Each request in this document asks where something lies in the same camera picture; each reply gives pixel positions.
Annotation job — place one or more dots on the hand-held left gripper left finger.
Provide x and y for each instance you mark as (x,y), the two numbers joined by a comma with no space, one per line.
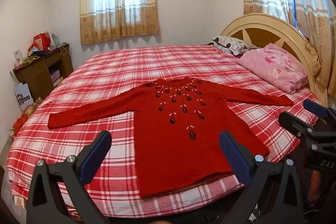
(95,155)

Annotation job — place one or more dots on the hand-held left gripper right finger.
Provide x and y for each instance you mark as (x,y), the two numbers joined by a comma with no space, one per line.
(235,158)

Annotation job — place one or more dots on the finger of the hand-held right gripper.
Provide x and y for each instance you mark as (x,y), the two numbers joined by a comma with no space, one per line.
(315,107)
(294,123)

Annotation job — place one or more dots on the red knitted sweater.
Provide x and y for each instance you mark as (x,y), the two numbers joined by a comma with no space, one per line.
(170,150)

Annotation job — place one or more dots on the person's right forearm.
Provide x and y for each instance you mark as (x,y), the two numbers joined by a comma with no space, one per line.
(316,184)

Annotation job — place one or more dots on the pink floral folded quilt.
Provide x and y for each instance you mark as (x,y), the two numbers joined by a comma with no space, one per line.
(273,66)

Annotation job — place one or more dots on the red floral bag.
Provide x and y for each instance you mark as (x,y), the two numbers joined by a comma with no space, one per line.
(21,121)

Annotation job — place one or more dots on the stack of books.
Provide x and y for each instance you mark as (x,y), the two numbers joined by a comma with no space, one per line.
(56,77)

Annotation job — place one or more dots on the bed mattress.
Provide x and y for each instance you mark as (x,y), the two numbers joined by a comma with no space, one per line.
(10,187)

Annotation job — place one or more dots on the red plaid bed sheet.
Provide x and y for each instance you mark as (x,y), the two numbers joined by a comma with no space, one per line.
(131,69)

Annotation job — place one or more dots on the white paper bag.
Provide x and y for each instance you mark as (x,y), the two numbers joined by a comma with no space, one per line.
(23,95)

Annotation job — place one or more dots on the cream wooden headboard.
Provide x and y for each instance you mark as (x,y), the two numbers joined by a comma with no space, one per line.
(262,27)

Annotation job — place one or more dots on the brown wooden desk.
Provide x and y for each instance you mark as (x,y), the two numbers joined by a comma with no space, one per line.
(39,77)

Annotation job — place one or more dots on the red gift box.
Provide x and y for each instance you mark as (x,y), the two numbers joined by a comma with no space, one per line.
(40,41)

